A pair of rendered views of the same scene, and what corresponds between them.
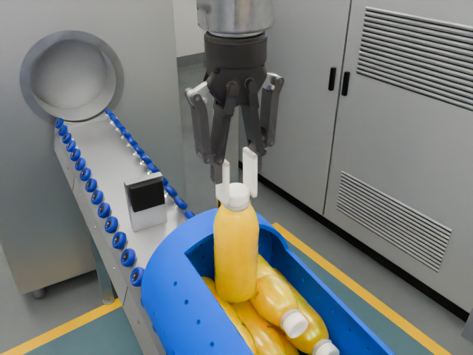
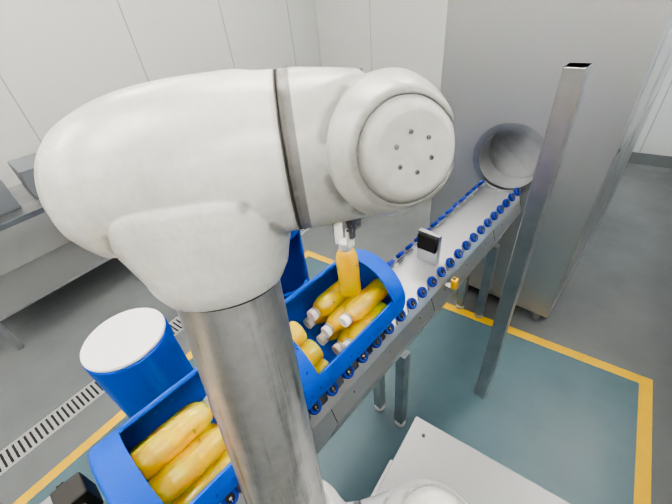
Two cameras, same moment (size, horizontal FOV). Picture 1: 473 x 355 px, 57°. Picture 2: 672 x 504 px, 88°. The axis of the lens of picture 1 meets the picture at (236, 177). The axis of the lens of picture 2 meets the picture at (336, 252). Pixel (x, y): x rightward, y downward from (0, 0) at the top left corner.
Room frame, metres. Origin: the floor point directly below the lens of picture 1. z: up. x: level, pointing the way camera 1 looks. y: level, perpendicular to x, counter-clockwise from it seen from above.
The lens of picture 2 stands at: (0.29, -0.80, 1.94)
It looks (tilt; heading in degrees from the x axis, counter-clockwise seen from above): 37 degrees down; 76
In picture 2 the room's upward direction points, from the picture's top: 7 degrees counter-clockwise
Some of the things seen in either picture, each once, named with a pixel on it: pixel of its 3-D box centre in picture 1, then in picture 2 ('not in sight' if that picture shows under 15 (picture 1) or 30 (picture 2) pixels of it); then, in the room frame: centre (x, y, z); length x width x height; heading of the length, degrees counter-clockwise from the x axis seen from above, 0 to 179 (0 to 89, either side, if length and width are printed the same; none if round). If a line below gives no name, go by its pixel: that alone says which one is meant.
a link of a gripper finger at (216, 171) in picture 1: (210, 167); not in sight; (0.50, 0.04, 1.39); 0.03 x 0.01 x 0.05; 119
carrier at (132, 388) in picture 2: not in sight; (172, 403); (-0.26, 0.21, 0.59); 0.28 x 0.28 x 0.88
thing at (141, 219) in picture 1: (147, 203); (427, 248); (0.97, 0.24, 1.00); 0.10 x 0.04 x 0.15; 119
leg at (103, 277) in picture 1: (98, 253); (465, 274); (1.54, 0.65, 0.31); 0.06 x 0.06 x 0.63; 29
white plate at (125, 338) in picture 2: not in sight; (124, 337); (-0.26, 0.21, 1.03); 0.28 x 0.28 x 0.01
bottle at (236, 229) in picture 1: (236, 246); (348, 268); (0.53, 0.00, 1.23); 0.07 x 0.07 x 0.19
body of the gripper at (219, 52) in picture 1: (236, 68); not in sight; (0.53, 0.00, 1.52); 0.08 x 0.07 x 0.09; 119
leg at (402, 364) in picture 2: not in sight; (401, 391); (0.75, 0.04, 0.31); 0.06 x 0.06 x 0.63; 29
